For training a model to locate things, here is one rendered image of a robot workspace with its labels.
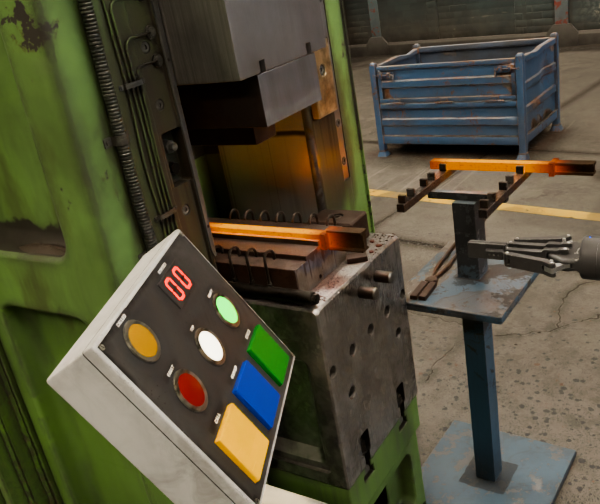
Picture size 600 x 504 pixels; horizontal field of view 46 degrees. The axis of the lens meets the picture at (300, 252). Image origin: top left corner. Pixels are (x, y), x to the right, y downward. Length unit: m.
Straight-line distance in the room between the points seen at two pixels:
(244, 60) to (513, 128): 3.94
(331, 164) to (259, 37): 0.56
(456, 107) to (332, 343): 3.88
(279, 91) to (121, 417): 0.72
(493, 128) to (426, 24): 5.17
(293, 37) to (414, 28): 8.90
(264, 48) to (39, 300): 0.63
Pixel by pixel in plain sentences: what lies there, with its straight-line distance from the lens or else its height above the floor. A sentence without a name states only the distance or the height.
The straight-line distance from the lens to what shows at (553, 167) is 1.84.
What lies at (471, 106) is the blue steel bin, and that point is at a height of 0.38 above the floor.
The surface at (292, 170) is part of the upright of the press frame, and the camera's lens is 1.74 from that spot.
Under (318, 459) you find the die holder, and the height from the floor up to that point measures 0.52.
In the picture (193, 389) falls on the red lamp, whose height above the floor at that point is 1.09.
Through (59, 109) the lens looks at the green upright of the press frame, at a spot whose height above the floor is 1.39.
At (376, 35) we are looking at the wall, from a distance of 10.64.
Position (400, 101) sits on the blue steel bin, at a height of 0.43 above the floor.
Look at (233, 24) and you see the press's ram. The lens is 1.23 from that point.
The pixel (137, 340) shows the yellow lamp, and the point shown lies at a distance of 0.84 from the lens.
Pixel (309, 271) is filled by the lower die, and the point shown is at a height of 0.95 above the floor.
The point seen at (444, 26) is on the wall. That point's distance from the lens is 10.03.
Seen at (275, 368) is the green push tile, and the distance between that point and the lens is 1.05.
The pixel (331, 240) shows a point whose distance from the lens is 1.45.
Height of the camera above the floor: 1.55
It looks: 23 degrees down
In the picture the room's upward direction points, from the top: 10 degrees counter-clockwise
